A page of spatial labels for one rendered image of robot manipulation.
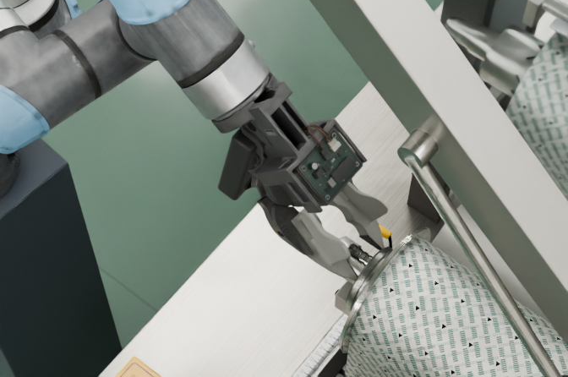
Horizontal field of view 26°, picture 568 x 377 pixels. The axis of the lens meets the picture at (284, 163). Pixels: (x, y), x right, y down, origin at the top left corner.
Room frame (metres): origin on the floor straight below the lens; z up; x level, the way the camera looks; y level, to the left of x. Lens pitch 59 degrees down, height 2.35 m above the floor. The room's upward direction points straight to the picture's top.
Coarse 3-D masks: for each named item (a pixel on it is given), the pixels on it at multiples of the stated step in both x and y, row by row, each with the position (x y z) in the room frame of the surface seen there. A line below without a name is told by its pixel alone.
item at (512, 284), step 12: (468, 216) 0.61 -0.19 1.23; (444, 228) 0.60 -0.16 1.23; (444, 240) 0.59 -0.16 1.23; (480, 240) 0.58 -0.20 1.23; (456, 252) 0.57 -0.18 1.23; (492, 252) 0.57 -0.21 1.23; (468, 264) 0.56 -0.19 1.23; (492, 264) 0.56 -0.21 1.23; (504, 264) 0.56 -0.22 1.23; (504, 276) 0.54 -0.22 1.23; (516, 288) 0.53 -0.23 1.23; (516, 300) 0.52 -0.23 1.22; (528, 300) 0.52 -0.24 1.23; (540, 312) 0.51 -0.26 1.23
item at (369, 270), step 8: (384, 248) 0.55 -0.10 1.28; (376, 256) 0.54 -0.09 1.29; (384, 256) 0.54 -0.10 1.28; (368, 264) 0.53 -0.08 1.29; (376, 264) 0.53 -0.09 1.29; (360, 272) 0.52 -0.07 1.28; (368, 272) 0.52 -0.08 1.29; (360, 280) 0.51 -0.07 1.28; (368, 280) 0.51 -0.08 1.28; (352, 288) 0.51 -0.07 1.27; (360, 288) 0.51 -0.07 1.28; (352, 296) 0.50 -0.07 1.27; (352, 304) 0.50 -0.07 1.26
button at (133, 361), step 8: (136, 360) 0.58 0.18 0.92; (128, 368) 0.57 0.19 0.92; (136, 368) 0.57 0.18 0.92; (144, 368) 0.57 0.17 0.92; (120, 376) 0.56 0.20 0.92; (128, 376) 0.56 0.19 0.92; (136, 376) 0.56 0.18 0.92; (144, 376) 0.56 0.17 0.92; (152, 376) 0.56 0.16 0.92; (160, 376) 0.56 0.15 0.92
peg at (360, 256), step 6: (348, 246) 0.55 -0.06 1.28; (354, 246) 0.55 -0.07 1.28; (354, 252) 0.55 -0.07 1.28; (360, 252) 0.55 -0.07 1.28; (366, 252) 0.55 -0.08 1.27; (354, 258) 0.54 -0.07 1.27; (360, 258) 0.54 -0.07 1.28; (366, 258) 0.54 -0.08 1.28; (360, 264) 0.54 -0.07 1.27; (366, 264) 0.54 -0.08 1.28
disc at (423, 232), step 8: (416, 232) 0.55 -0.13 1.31; (424, 232) 0.56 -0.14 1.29; (408, 240) 0.54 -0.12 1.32; (400, 248) 0.53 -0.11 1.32; (392, 256) 0.52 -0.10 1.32; (384, 264) 0.51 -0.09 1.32; (376, 272) 0.50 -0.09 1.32; (384, 272) 0.51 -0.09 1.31; (376, 280) 0.50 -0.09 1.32; (368, 288) 0.49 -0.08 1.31; (360, 296) 0.49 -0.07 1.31; (368, 296) 0.49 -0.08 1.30; (360, 304) 0.48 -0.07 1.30; (352, 312) 0.47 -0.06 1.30; (352, 320) 0.47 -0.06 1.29; (344, 328) 0.47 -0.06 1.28; (344, 336) 0.46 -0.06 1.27; (344, 344) 0.46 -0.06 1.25; (344, 352) 0.47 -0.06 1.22
